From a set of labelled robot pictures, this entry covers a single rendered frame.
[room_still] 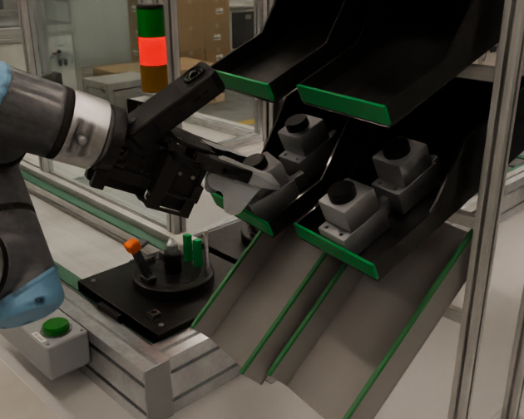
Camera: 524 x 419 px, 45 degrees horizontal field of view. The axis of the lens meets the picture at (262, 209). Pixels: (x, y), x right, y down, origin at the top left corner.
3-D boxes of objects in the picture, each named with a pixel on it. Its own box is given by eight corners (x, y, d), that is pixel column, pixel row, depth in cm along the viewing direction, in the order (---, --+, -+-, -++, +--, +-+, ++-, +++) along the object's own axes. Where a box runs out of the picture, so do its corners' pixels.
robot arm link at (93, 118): (67, 80, 66) (82, 101, 59) (108, 95, 68) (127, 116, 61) (43, 145, 67) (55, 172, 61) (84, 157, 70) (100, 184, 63)
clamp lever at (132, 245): (146, 281, 104) (129, 248, 99) (140, 277, 105) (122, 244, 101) (163, 268, 106) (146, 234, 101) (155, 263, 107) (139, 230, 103)
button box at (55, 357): (51, 382, 95) (45, 347, 92) (-8, 327, 108) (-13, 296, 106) (91, 362, 99) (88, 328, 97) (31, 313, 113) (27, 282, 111)
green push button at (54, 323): (51, 344, 95) (49, 333, 94) (38, 334, 97) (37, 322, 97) (75, 334, 97) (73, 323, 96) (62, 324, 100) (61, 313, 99)
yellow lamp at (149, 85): (151, 94, 116) (150, 67, 114) (136, 90, 119) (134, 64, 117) (174, 90, 119) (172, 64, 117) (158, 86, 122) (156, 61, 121)
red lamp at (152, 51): (150, 66, 114) (148, 38, 112) (134, 63, 117) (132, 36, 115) (172, 63, 117) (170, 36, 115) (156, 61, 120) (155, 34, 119)
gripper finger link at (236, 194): (262, 222, 76) (192, 196, 73) (283, 178, 75) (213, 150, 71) (269, 232, 73) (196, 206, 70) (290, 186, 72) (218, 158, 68)
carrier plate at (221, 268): (159, 346, 95) (158, 334, 94) (78, 290, 110) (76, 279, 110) (271, 291, 110) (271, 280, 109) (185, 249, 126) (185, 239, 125)
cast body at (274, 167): (259, 225, 76) (237, 180, 72) (244, 210, 80) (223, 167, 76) (315, 189, 78) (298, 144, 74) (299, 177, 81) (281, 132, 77)
